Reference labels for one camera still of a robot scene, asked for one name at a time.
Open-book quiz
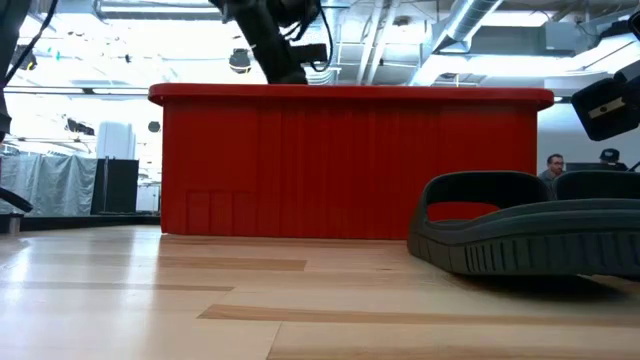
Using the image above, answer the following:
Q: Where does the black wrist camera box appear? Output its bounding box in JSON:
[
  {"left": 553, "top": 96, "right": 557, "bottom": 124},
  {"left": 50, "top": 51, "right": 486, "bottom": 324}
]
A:
[{"left": 289, "top": 43, "right": 329, "bottom": 64}]

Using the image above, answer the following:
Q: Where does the black background monitor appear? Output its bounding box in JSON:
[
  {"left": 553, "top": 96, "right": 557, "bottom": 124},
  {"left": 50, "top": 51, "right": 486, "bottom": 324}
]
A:
[{"left": 565, "top": 162, "right": 609, "bottom": 173}]

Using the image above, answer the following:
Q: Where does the grey tarp curtain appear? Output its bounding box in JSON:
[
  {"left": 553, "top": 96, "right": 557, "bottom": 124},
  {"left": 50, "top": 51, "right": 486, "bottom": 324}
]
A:
[{"left": 0, "top": 153, "right": 99, "bottom": 217}]

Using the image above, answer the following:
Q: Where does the person with glasses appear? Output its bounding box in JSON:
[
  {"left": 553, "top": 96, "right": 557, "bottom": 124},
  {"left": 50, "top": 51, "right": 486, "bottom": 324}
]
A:
[{"left": 538, "top": 153, "right": 567, "bottom": 199}]

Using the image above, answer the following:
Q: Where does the grey metal post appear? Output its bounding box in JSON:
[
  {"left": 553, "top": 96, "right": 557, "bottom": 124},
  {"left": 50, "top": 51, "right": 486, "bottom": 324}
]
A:
[{"left": 0, "top": 213, "right": 22, "bottom": 235}]

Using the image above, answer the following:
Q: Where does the white tank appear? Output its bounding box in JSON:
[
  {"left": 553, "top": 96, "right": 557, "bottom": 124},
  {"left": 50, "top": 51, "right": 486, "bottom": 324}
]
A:
[{"left": 96, "top": 121, "right": 136, "bottom": 160}]

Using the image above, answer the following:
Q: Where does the black rubber slide sandal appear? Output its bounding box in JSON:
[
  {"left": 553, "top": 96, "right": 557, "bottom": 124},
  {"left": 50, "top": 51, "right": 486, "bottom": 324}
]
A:
[
  {"left": 406, "top": 170, "right": 640, "bottom": 279},
  {"left": 553, "top": 169, "right": 640, "bottom": 201}
]

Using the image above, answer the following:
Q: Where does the black cabinet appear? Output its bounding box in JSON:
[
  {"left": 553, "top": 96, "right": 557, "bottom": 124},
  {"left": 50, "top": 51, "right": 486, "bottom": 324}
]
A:
[{"left": 90, "top": 158, "right": 140, "bottom": 215}]

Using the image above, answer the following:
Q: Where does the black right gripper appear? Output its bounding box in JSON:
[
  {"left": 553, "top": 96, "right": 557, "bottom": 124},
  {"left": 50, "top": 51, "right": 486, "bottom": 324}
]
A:
[{"left": 571, "top": 9, "right": 640, "bottom": 142}]

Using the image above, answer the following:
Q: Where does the black ceiling dome camera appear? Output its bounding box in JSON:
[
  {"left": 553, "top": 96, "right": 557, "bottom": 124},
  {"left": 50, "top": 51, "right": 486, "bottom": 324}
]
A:
[{"left": 228, "top": 48, "right": 253, "bottom": 75}]

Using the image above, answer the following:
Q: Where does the black looped cable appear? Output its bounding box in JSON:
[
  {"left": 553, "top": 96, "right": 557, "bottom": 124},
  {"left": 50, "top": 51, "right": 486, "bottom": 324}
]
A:
[{"left": 0, "top": 187, "right": 34, "bottom": 214}]

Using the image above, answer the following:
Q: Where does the red plastic bin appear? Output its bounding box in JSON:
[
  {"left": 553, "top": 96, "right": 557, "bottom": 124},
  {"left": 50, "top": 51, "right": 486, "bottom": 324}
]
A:
[{"left": 147, "top": 82, "right": 555, "bottom": 240}]

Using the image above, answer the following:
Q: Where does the silver round air duct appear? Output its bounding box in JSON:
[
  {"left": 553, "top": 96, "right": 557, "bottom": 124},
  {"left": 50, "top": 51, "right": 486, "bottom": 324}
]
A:
[{"left": 432, "top": 0, "right": 504, "bottom": 54}]

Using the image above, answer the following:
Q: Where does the person with cap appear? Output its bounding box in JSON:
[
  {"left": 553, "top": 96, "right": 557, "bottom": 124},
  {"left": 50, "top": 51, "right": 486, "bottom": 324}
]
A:
[{"left": 598, "top": 148, "right": 629, "bottom": 172}]

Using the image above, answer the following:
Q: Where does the black aluminium table frame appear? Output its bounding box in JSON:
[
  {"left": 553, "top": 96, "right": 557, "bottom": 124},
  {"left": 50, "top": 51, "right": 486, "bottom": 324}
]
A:
[{"left": 0, "top": 213, "right": 162, "bottom": 234}]

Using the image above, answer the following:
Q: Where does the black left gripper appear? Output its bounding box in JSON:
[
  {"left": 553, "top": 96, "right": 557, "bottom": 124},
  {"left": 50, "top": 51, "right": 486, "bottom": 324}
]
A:
[{"left": 252, "top": 29, "right": 309, "bottom": 85}]

